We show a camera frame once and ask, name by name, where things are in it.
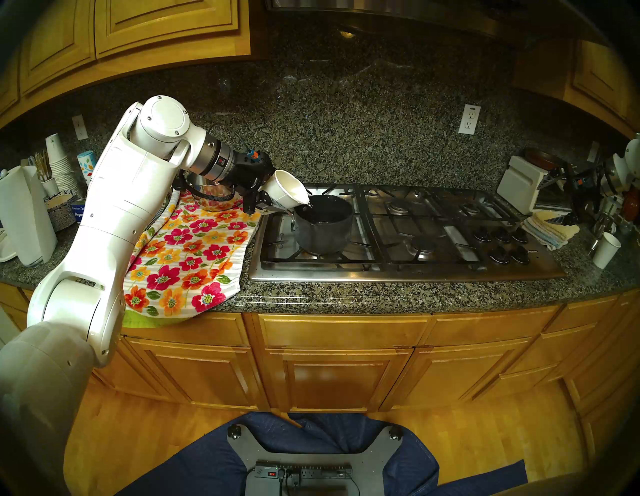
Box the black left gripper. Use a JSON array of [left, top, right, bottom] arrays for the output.
[[231, 149, 286, 215]]

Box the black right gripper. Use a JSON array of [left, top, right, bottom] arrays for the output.
[[537, 164, 601, 226]]

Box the large white paper cup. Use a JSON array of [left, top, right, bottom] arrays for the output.
[[260, 170, 311, 211]]

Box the stainless steel stock pot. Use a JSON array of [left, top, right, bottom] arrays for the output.
[[187, 172, 246, 212]]

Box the small white paper cup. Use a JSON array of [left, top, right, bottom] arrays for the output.
[[592, 232, 622, 270]]

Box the blue patterned paper cup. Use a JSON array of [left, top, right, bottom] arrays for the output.
[[77, 151, 99, 187]]

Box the white cup with wooden utensils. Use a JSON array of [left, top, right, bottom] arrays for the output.
[[30, 151, 61, 197]]

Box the folded striped dish cloth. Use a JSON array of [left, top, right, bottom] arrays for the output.
[[521, 210, 581, 251]]

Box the dark red jar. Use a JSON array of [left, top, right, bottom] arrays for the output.
[[622, 187, 640, 223]]

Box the floral kitchen towel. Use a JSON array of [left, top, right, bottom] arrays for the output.
[[122, 187, 263, 328]]

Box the wooden upper cabinet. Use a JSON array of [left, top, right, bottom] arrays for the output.
[[0, 0, 251, 131], [512, 37, 640, 141]]

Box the stainless steel gas cooktop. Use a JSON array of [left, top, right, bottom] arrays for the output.
[[248, 183, 567, 283]]

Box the wooden lower cabinet run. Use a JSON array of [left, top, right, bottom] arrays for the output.
[[0, 282, 640, 461]]

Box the dark patterned bowl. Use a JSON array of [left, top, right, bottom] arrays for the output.
[[45, 193, 78, 232]]

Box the stack of white paper cups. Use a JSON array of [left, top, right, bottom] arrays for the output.
[[45, 133, 83, 197]]

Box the steel range hood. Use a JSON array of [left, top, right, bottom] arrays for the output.
[[265, 0, 526, 38]]

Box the white paper towel roll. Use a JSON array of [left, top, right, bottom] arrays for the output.
[[0, 165, 58, 267]]

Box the blue moving blanket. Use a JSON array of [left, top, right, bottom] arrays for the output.
[[115, 412, 529, 496]]

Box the grey power strip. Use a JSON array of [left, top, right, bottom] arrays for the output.
[[255, 462, 353, 481]]

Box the grey robot torso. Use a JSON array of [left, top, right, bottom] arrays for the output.
[[0, 320, 98, 496]]

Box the black saucepan with steel handle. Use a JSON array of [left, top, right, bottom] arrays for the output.
[[291, 195, 355, 256]]

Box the white wall power outlet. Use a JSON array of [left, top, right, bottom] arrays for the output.
[[458, 104, 482, 136]]

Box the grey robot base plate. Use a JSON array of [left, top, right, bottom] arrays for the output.
[[227, 424, 404, 496]]

